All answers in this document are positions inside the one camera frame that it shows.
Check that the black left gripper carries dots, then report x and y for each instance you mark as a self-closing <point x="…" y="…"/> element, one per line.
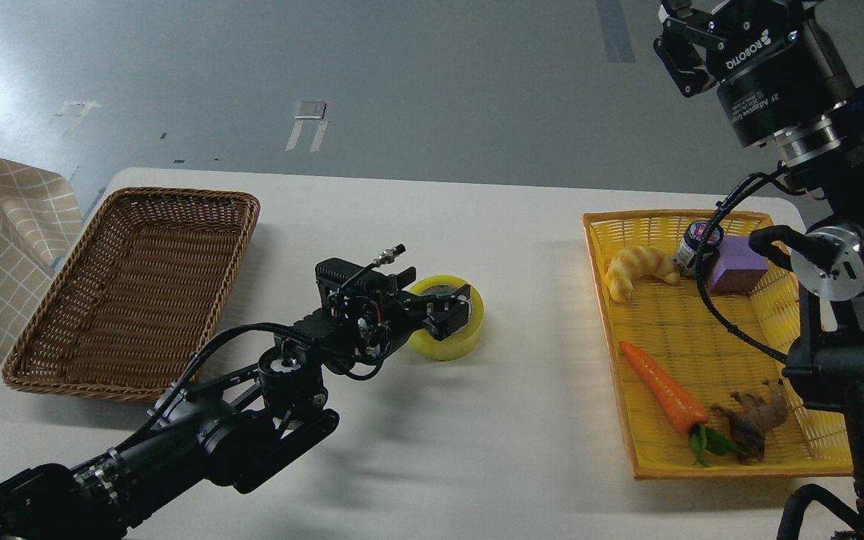
<point x="439" y="312"/>

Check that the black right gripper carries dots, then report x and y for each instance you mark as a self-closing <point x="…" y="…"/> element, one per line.
<point x="775" y="65"/>

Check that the yellow tape roll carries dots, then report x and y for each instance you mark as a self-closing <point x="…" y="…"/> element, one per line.
<point x="466" y="339"/>

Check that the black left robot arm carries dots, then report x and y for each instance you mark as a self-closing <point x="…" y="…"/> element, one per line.
<point x="249" y="403"/>

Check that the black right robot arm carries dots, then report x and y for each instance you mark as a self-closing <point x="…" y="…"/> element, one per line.
<point x="825" y="364"/>

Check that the toy croissant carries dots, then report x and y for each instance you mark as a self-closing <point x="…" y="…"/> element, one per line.
<point x="635" y="262"/>

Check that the yellow woven tray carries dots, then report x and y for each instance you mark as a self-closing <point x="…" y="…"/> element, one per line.
<point x="672" y="324"/>

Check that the small dark jar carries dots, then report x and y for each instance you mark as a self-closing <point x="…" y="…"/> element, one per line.
<point x="700" y="241"/>

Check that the purple foam block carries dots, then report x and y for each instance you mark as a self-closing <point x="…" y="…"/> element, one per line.
<point x="736" y="269"/>

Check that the toy orange carrot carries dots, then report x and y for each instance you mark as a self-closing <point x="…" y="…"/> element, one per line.
<point x="685" y="413"/>

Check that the brown wicker basket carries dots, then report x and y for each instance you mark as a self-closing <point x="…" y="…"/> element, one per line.
<point x="142" y="291"/>

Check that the brown ginger root toy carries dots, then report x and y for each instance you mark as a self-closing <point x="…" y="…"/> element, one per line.
<point x="757" y="418"/>

